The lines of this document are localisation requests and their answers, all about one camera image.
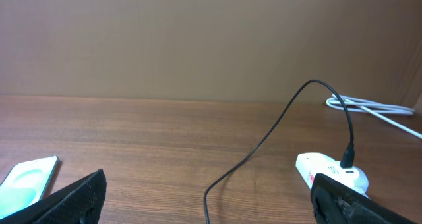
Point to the blue Galaxy smartphone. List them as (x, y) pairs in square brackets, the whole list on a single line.
[(26, 184)]

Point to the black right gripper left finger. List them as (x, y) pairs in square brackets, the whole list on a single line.
[(79, 202)]

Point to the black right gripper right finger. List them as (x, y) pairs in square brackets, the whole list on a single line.
[(335, 203)]

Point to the white power strip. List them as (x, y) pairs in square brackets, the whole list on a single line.
[(311, 163)]

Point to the white USB charger adapter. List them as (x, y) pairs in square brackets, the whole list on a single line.
[(353, 178)]

